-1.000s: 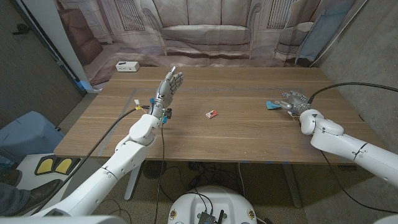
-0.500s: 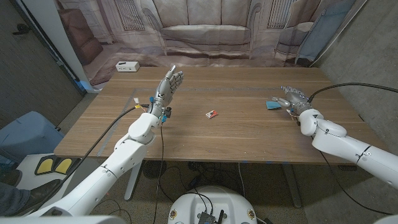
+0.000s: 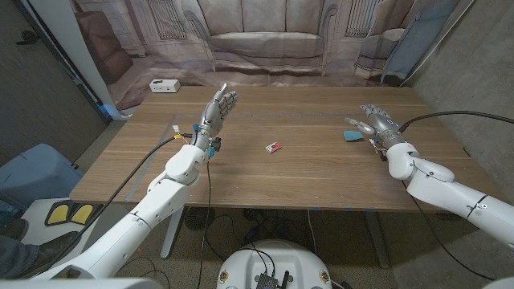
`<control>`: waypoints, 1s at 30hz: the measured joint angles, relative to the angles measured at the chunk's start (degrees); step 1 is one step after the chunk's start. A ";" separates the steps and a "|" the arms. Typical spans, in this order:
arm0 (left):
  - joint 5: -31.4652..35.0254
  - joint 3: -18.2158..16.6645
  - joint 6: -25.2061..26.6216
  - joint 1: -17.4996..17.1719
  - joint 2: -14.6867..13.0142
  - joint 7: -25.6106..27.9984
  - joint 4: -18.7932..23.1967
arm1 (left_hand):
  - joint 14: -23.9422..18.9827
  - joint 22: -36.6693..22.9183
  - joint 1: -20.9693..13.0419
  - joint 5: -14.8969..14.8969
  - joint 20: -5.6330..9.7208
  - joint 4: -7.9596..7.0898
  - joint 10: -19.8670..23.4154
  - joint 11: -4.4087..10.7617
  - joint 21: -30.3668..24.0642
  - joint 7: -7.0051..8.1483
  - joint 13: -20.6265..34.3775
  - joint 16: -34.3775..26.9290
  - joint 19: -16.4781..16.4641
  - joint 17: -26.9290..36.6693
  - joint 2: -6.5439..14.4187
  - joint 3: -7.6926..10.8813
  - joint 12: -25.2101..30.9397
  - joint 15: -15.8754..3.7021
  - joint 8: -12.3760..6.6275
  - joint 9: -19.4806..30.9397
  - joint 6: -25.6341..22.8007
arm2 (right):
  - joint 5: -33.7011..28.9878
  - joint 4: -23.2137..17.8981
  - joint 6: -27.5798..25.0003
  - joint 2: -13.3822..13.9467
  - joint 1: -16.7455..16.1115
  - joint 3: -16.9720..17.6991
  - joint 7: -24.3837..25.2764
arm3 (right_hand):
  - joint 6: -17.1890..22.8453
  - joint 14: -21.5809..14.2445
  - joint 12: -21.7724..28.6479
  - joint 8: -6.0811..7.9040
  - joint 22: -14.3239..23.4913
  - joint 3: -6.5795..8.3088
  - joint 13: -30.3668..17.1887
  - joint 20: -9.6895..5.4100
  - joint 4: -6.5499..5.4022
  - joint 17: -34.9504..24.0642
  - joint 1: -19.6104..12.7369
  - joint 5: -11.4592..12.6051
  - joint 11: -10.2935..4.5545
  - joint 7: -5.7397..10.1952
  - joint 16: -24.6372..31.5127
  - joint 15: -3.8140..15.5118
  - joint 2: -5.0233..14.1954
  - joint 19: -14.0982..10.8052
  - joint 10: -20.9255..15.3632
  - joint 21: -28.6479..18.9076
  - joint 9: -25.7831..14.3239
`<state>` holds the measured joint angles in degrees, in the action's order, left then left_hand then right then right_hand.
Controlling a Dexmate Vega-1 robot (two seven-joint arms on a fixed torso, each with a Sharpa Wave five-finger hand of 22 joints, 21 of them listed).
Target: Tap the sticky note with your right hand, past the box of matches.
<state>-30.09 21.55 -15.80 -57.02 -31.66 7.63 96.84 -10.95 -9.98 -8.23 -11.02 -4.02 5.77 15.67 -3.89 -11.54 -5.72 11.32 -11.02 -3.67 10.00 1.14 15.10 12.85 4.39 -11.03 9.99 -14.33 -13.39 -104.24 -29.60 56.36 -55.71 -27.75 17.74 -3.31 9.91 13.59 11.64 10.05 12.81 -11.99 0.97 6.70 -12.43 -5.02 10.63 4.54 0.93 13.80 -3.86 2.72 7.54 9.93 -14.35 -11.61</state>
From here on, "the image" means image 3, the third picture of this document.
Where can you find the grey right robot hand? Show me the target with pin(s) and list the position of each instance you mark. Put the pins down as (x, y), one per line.
(381, 126)

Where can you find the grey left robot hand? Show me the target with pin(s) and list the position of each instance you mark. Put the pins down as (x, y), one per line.
(213, 116)

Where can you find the blue sticky note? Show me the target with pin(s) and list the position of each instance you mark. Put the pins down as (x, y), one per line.
(352, 135)

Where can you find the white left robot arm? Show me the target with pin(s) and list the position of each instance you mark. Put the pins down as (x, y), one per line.
(160, 204)

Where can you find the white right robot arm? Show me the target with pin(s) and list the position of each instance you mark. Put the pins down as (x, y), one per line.
(449, 188)

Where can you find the white power box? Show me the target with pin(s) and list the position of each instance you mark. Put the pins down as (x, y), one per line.
(164, 85)

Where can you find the small red matchbox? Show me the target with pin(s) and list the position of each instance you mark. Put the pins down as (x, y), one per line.
(273, 147)

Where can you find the printed sofa room backdrop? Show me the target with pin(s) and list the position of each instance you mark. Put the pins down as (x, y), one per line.
(265, 40)

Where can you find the grey table leg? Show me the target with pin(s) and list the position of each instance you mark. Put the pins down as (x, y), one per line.
(377, 241)

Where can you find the white table leg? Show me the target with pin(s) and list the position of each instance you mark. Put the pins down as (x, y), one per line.
(172, 233)

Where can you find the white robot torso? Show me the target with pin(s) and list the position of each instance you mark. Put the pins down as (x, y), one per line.
(277, 257)

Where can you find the yellow black foot pedal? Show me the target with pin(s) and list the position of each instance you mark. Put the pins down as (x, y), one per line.
(72, 213)

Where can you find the black antenna module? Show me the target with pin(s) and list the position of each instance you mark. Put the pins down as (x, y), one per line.
(271, 281)

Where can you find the blue plastic bin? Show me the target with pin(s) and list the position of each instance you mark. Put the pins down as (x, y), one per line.
(36, 172)

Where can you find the black leather shoe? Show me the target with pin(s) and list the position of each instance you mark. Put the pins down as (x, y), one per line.
(48, 251)

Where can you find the person's blue jeans leg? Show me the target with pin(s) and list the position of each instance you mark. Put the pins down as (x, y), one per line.
(16, 257)

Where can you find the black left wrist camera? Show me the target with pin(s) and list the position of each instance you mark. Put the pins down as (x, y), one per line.
(217, 144)

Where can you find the white backdrop frame pole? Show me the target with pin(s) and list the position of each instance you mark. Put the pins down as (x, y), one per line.
(435, 44)

